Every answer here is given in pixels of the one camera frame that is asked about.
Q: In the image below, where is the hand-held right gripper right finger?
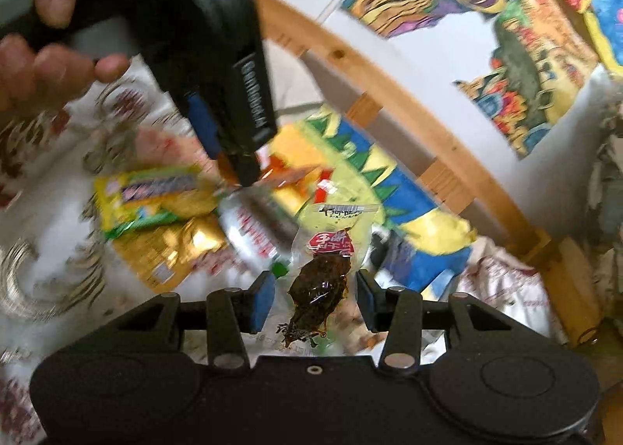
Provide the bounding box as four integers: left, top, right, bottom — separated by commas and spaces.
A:
357, 270, 512, 373

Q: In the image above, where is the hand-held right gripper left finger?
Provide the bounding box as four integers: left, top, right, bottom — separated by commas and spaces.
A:
114, 271, 278, 372

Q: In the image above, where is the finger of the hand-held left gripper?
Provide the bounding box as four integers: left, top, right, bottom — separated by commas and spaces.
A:
220, 149, 264, 188
184, 91, 231, 160

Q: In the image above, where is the clear packet of braised meat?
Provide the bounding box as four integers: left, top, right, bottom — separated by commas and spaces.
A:
282, 202, 380, 358

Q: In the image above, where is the silver red snack packet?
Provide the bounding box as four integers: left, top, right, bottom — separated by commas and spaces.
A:
216, 187, 303, 280

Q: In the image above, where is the yellow green snack packet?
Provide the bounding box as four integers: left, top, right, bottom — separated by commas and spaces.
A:
92, 165, 220, 241

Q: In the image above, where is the grey box with dinosaur drawing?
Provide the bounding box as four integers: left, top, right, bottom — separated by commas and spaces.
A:
268, 104, 480, 300

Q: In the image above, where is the gold foil snack packet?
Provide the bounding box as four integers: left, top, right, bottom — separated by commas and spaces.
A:
114, 216, 229, 295

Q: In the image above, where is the person's left hand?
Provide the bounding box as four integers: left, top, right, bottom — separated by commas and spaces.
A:
0, 0, 131, 112

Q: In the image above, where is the pile of patterned bedding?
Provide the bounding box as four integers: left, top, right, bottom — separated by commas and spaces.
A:
584, 70, 623, 329

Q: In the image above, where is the green hill flowers wall drawing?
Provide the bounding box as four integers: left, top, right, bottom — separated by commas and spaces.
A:
452, 0, 602, 161

